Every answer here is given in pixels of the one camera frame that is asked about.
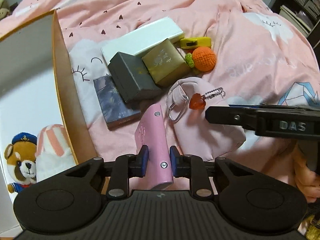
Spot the orange crochet tangerine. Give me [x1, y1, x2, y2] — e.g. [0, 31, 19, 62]
[184, 47, 217, 72]

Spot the gold gift box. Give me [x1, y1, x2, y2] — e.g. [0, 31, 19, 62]
[142, 39, 191, 88]

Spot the pink cloud duvet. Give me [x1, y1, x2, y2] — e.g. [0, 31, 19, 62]
[0, 0, 320, 205]

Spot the dark grey gift box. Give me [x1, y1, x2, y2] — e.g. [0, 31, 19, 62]
[108, 52, 162, 102]

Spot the pink leather key case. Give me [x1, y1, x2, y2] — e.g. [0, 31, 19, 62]
[135, 103, 173, 190]

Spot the shelf with storage baskets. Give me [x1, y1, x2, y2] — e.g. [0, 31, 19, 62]
[271, 0, 320, 48]

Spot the person's right hand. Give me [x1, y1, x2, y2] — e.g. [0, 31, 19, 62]
[292, 144, 320, 203]

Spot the sailor bear plush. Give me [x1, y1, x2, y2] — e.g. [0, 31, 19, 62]
[4, 132, 37, 193]

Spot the pink striped white plush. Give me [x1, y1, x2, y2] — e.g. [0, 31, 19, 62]
[35, 124, 76, 182]

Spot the large orange storage box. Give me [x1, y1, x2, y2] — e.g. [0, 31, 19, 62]
[0, 9, 98, 238]

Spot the long white box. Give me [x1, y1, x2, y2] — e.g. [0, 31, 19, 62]
[101, 17, 184, 64]

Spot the orange heart keychain charm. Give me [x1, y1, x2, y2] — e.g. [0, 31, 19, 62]
[189, 93, 206, 110]

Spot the pink drawstring pouch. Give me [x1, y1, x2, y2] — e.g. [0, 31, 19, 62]
[166, 77, 246, 161]

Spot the yellow tape measure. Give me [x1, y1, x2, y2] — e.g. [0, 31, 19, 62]
[180, 37, 212, 49]

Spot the silver carabiner clip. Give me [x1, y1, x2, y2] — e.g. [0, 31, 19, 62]
[168, 94, 189, 123]

